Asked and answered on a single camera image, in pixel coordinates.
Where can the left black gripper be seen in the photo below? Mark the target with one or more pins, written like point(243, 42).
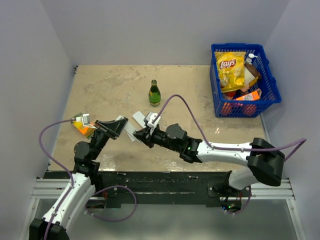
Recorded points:
point(114, 127)

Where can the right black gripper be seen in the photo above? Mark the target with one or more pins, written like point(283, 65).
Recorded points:
point(145, 136)

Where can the white battery cover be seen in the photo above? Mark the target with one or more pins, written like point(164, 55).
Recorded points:
point(131, 136)

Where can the white remote control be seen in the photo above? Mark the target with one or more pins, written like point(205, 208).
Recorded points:
point(139, 117)
point(130, 129)

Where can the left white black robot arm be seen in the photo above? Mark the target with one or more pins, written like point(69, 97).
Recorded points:
point(85, 177)

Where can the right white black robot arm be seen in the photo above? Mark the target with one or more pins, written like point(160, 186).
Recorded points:
point(259, 161)

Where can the green glass bottle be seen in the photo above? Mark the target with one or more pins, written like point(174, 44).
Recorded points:
point(154, 94)

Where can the yellow chips bag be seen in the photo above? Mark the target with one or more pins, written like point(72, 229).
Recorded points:
point(230, 67)

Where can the orange carton box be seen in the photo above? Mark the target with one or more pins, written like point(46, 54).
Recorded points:
point(251, 96)

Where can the brown white snack package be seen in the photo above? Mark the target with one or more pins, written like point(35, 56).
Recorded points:
point(251, 75)

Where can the white cap bottle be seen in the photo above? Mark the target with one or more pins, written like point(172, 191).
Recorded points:
point(250, 57)

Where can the blue plastic basket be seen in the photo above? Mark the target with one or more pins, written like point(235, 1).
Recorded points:
point(225, 104)

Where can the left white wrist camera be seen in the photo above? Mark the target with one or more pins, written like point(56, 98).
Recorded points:
point(85, 120)

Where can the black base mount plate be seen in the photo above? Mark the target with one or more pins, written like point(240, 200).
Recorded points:
point(167, 188)

